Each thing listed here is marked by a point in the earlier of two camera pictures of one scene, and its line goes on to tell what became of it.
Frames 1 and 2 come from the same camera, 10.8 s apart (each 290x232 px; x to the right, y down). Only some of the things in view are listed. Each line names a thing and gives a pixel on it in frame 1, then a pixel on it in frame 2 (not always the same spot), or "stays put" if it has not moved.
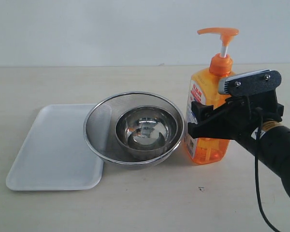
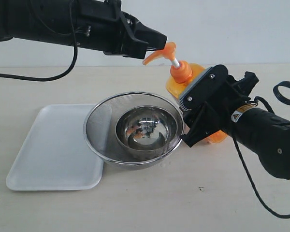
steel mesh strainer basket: x=134 y=130 stays put
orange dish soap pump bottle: x=205 y=87 to x=182 y=72
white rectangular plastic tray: x=54 y=155 stays put
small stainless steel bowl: x=147 y=132 stays put
